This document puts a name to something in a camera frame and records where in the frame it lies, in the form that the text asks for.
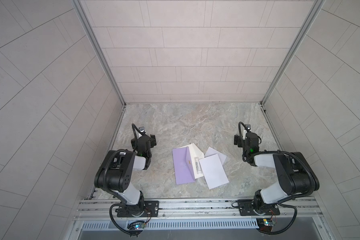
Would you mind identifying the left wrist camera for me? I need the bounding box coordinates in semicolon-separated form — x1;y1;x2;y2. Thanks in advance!
139;127;146;135

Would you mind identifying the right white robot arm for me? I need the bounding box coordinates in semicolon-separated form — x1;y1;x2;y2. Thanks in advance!
234;132;320;215

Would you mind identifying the left circuit board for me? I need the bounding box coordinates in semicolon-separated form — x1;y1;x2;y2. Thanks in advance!
128;221;147;231

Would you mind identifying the circuit board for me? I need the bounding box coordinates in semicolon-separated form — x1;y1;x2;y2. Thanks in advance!
128;221;147;231
256;218;277;233

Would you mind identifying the purple envelope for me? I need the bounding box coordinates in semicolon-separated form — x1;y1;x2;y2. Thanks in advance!
172;147;195;185

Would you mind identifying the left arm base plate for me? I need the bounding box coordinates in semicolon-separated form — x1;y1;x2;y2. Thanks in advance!
115;201;160;218

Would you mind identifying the white glue stick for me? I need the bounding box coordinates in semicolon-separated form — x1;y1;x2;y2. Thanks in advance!
195;157;203;176

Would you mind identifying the white paper sheet underneath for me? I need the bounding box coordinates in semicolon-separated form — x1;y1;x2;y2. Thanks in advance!
205;147;227;165

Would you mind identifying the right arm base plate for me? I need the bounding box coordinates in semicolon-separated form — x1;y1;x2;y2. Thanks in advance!
236;200;280;216

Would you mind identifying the white letter paper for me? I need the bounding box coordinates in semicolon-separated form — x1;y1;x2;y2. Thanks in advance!
199;154;229;190

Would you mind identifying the cream envelope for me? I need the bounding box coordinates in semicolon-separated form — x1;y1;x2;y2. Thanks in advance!
182;143;205;180

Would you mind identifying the right circuit board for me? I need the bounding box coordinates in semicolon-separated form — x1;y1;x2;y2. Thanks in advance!
256;218;277;233

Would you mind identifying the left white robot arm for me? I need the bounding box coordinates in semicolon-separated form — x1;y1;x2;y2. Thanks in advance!
94;135;157;217

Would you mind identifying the aluminium rail frame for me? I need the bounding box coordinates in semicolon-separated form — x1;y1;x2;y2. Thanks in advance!
64;197;334;240

